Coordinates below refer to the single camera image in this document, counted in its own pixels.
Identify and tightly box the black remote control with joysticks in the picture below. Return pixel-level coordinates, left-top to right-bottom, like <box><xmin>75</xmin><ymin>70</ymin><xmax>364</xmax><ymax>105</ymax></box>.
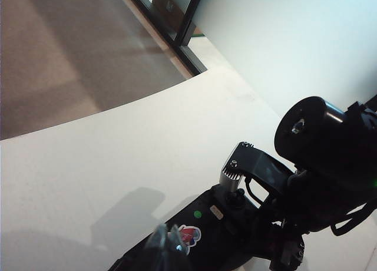
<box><xmin>107</xmin><ymin>190</ymin><xmax>306</xmax><ymax>271</ymax></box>

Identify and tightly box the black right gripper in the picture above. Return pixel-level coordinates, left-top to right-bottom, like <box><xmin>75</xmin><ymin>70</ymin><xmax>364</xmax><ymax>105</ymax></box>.
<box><xmin>220</xmin><ymin>141</ymin><xmax>377</xmax><ymax>234</ymax></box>

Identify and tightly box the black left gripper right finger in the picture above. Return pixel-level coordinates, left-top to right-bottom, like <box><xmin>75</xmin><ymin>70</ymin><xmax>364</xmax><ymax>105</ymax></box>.
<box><xmin>166</xmin><ymin>224</ymin><xmax>193</xmax><ymax>271</ymax></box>

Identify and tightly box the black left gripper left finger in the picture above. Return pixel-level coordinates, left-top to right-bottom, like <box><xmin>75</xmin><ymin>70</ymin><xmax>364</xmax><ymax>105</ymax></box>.
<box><xmin>143</xmin><ymin>223</ymin><xmax>168</xmax><ymax>271</ymax></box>

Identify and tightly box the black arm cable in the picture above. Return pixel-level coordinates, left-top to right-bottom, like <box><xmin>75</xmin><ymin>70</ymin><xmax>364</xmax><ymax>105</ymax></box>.
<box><xmin>329</xmin><ymin>200</ymin><xmax>372</xmax><ymax>237</ymax></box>

